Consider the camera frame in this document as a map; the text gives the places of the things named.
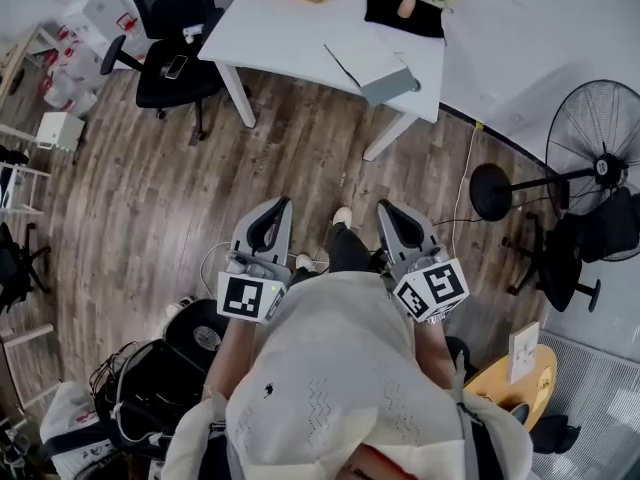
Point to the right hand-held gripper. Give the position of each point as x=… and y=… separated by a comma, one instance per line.
x=440, y=283

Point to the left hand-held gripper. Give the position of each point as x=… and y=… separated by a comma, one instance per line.
x=240, y=295

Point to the grey-green notebook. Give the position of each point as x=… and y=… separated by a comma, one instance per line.
x=385, y=88

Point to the person's right forearm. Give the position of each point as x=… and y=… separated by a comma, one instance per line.
x=435, y=353

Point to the person's left forearm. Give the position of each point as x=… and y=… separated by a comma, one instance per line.
x=230, y=358

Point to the person's left white shoe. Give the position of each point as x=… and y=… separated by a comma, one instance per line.
x=304, y=262

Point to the person's white shoe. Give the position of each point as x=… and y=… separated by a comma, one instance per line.
x=304, y=262
x=342, y=215

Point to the person's black trousers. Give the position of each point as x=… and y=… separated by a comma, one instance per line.
x=345, y=248

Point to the person's right white shoe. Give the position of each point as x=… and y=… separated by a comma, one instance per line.
x=342, y=215

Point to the white table leg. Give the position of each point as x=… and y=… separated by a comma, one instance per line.
x=387, y=138
x=240, y=98

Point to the black round device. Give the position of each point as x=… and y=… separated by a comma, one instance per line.
x=190, y=318

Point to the black round stool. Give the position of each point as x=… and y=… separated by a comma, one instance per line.
x=465, y=350

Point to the person's white knit top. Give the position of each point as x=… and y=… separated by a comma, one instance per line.
x=340, y=368

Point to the round table grommet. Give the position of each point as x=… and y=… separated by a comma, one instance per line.
x=417, y=87

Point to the black mesh office chair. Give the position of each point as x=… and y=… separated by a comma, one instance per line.
x=565, y=268

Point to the white card stand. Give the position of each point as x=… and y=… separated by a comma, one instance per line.
x=524, y=353

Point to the round wooden table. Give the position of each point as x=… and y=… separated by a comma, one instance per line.
x=495, y=383

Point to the black padded office chair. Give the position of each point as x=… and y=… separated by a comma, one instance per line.
x=170, y=83

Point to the smartphone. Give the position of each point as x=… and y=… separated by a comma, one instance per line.
x=176, y=67

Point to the black oblong board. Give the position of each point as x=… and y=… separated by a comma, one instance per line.
x=520, y=413

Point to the small white device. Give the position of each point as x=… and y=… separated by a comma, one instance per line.
x=192, y=32

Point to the person's cream overshirt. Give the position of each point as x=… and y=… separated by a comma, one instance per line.
x=195, y=443

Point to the black cloth mat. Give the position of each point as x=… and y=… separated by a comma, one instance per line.
x=385, y=18

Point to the white cube cabinet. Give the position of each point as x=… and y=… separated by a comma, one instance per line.
x=57, y=130

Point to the pink vase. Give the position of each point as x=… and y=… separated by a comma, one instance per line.
x=406, y=7

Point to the white shelf rack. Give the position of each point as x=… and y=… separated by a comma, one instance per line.
x=30, y=170

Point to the stack of clear storage boxes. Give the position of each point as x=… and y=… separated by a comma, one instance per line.
x=75, y=68

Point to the white printed bag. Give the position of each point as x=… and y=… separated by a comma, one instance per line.
x=65, y=413

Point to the black pedestal fan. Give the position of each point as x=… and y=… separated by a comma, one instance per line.
x=490, y=190

